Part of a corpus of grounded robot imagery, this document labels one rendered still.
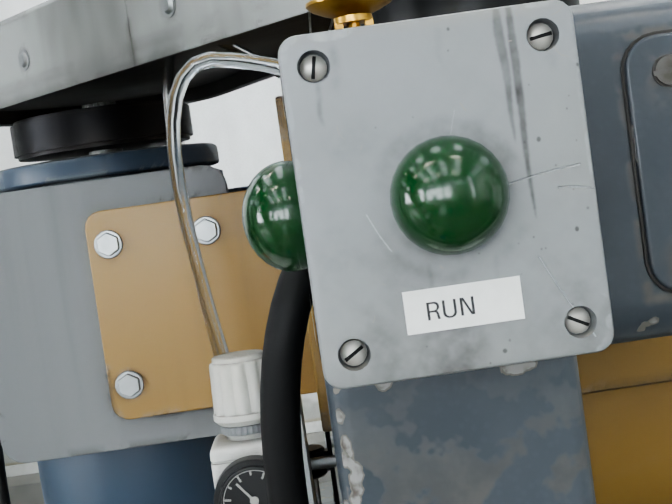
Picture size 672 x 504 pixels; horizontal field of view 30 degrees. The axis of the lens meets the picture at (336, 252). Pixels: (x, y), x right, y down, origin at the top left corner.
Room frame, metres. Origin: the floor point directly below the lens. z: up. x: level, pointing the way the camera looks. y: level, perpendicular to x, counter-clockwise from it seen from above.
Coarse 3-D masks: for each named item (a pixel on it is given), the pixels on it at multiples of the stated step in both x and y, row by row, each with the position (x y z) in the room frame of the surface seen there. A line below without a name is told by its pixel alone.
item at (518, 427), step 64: (640, 0) 0.38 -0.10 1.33; (640, 64) 0.37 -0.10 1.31; (640, 128) 0.37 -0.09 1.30; (640, 192) 0.37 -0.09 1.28; (640, 256) 0.37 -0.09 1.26; (640, 320) 0.37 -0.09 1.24; (384, 384) 0.36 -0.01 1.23; (448, 384) 0.36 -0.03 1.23; (512, 384) 0.36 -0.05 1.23; (576, 384) 0.36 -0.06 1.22; (384, 448) 0.36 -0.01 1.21; (448, 448) 0.36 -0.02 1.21; (512, 448) 0.36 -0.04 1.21; (576, 448) 0.36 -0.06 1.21
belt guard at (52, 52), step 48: (48, 0) 0.71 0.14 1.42; (96, 0) 0.66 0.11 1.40; (144, 0) 0.63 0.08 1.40; (192, 0) 0.60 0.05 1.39; (240, 0) 0.57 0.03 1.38; (288, 0) 0.54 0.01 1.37; (0, 48) 0.75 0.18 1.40; (48, 48) 0.71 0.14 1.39; (96, 48) 0.67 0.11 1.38; (144, 48) 0.63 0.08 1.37; (192, 48) 0.60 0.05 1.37; (0, 96) 0.76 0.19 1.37; (48, 96) 0.83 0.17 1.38; (96, 96) 0.88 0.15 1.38; (144, 96) 0.93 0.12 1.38; (192, 96) 0.92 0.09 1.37
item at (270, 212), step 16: (256, 176) 0.33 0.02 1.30; (272, 176) 0.33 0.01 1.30; (288, 176) 0.33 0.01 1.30; (256, 192) 0.33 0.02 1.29; (272, 192) 0.32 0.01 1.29; (288, 192) 0.32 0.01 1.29; (256, 208) 0.33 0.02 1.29; (272, 208) 0.32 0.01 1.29; (288, 208) 0.32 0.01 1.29; (256, 224) 0.33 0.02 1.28; (272, 224) 0.32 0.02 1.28; (288, 224) 0.32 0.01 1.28; (256, 240) 0.33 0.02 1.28; (272, 240) 0.32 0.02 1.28; (288, 240) 0.32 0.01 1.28; (272, 256) 0.33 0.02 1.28; (288, 256) 0.33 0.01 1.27; (304, 256) 0.33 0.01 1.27
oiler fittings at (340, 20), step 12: (312, 0) 0.39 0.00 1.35; (324, 0) 0.39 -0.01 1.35; (336, 0) 0.39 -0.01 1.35; (348, 0) 0.39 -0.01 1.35; (360, 0) 0.39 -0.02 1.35; (372, 0) 0.39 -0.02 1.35; (384, 0) 0.39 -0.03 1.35; (312, 12) 0.40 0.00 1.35; (324, 12) 0.39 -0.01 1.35; (336, 12) 0.39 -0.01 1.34; (348, 12) 0.39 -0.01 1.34; (360, 12) 0.39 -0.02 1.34; (372, 12) 0.40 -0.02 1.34; (336, 24) 0.40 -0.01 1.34; (348, 24) 0.40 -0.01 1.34; (372, 24) 0.40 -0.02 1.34
